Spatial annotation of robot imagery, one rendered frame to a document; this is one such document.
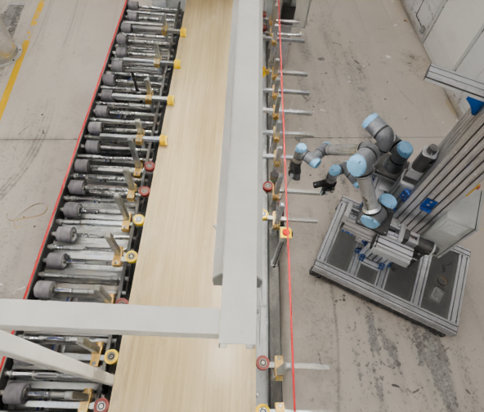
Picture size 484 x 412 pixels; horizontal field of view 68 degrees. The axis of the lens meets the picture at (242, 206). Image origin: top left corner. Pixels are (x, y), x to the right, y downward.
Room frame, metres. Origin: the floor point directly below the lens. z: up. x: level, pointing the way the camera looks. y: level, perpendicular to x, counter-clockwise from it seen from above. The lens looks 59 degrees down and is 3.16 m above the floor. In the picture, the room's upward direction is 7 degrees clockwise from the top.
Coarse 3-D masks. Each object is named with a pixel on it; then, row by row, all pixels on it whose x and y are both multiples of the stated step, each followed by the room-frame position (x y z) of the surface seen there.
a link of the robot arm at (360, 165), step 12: (360, 156) 1.34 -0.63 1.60; (372, 156) 1.36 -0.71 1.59; (348, 168) 1.31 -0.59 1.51; (360, 168) 1.28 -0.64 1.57; (372, 168) 1.32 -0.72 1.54; (360, 180) 1.28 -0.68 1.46; (372, 180) 1.29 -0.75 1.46; (372, 192) 1.25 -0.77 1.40; (372, 204) 1.21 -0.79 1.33; (372, 216) 1.16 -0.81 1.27; (384, 216) 1.19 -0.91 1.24; (372, 228) 1.13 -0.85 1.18
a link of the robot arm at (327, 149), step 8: (328, 144) 1.66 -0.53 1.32; (336, 144) 1.60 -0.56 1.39; (344, 144) 1.57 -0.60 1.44; (352, 144) 1.54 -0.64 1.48; (360, 144) 1.50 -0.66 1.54; (368, 144) 1.45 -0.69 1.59; (328, 152) 1.57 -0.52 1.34; (336, 152) 1.54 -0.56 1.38; (344, 152) 1.51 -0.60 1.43; (352, 152) 1.48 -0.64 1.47; (376, 152) 1.40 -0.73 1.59
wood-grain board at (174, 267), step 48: (192, 0) 3.86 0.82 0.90; (192, 48) 3.05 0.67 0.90; (192, 96) 2.39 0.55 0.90; (192, 144) 1.86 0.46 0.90; (192, 192) 1.40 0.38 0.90; (144, 240) 0.97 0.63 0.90; (192, 240) 1.01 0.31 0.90; (144, 288) 0.65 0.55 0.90; (192, 288) 0.68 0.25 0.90; (144, 336) 0.36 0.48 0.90; (144, 384) 0.11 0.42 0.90; (192, 384) 0.14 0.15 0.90; (240, 384) 0.17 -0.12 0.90
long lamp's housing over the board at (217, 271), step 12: (228, 72) 0.99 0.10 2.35; (228, 84) 0.93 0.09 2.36; (228, 96) 0.87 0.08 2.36; (228, 108) 0.81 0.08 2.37; (228, 120) 0.76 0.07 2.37; (228, 132) 0.71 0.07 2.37; (228, 144) 0.66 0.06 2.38; (228, 156) 0.61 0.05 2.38; (228, 168) 0.57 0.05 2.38; (228, 180) 0.54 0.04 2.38; (216, 228) 0.41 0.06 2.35; (216, 240) 0.37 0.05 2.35; (216, 252) 0.34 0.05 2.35; (216, 264) 0.31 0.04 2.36; (216, 276) 0.28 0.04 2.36
